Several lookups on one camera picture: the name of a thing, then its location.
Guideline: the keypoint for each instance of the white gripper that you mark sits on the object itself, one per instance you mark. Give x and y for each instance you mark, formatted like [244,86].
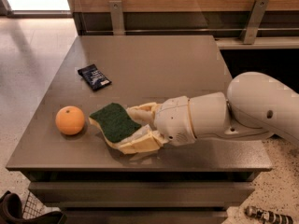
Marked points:
[173,119]

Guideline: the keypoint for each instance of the green and yellow sponge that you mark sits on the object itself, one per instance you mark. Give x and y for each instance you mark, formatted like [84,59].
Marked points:
[115,124]

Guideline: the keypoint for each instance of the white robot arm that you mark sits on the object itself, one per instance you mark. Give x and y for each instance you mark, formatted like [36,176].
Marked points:
[255,106]

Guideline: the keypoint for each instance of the dark blue snack packet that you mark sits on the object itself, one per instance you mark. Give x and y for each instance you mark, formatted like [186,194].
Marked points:
[94,77]

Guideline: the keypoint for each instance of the orange fruit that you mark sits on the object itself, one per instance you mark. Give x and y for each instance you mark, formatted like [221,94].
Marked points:
[70,120]

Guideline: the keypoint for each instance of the grey drawer cabinet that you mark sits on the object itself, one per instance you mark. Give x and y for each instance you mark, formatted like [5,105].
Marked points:
[96,184]

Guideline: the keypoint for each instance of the metal cylinder tool on floor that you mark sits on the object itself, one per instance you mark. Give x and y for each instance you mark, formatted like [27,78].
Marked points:
[268,216]

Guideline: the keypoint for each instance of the left metal bracket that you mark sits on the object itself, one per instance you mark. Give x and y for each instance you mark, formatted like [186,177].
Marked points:
[117,19]

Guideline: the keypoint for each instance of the metal bracket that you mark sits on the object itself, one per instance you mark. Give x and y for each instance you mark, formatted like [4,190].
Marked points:
[117,19]
[250,31]

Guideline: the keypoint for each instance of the right metal bracket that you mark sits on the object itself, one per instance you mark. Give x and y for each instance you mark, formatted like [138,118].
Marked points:
[250,31]

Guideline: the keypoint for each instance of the wire mesh basket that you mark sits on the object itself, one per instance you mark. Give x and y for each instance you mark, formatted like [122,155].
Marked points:
[31,206]

